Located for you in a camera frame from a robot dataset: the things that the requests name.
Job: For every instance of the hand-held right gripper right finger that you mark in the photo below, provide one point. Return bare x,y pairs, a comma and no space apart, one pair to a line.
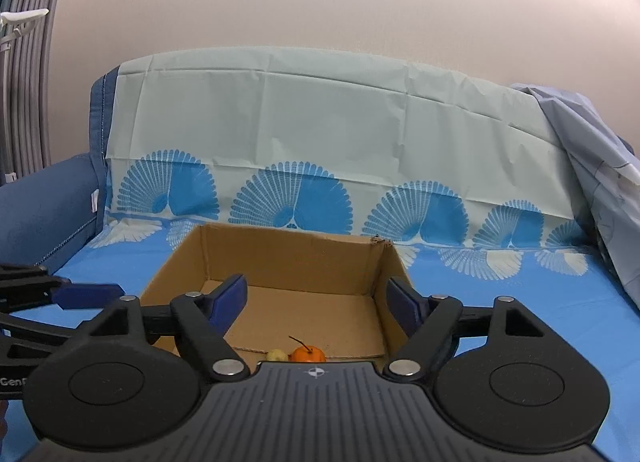
405,304

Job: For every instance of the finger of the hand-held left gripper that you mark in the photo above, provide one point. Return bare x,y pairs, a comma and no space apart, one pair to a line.
90,295
35,332

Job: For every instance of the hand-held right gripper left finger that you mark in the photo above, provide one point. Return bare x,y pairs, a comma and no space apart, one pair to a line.
227,302

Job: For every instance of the small yellow fruit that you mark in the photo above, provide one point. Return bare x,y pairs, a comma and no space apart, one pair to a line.
276,356

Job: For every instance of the brown cardboard box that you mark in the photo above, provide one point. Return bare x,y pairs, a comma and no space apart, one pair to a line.
300,267

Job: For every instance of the orange with dark stem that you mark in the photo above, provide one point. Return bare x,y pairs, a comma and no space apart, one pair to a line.
308,354

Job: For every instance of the blue sofa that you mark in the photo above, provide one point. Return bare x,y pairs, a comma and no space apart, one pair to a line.
40,202

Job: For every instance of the small white object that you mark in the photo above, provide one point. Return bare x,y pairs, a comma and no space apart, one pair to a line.
10,176

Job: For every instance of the blue fan printed blanket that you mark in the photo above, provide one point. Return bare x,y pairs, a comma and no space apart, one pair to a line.
325,117

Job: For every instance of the grey curtain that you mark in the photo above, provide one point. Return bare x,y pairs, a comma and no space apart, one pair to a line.
30,92

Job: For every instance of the pale blue floral cloth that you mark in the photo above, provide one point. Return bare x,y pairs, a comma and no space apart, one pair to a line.
600,167

